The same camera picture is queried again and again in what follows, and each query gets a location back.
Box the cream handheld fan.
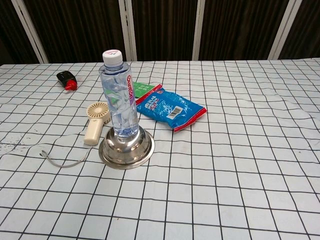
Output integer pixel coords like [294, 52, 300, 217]
[83, 101, 112, 146]

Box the blue snack bag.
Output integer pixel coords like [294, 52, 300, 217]
[135, 87, 208, 134]

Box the green sachet packet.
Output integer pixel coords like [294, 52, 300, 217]
[131, 81, 162, 99]

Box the upturned stainless steel bowl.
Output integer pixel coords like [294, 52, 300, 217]
[98, 124, 155, 171]

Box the clear plastic water bottle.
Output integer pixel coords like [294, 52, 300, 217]
[98, 49, 139, 139]

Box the white checkered tablecloth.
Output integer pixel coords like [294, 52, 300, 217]
[0, 58, 320, 240]

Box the black and red small bottle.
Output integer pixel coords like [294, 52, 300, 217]
[56, 70, 78, 92]

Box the white folding screen frame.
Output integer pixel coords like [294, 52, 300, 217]
[10, 0, 299, 64]

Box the thin grey wire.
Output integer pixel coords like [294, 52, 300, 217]
[39, 149, 89, 169]

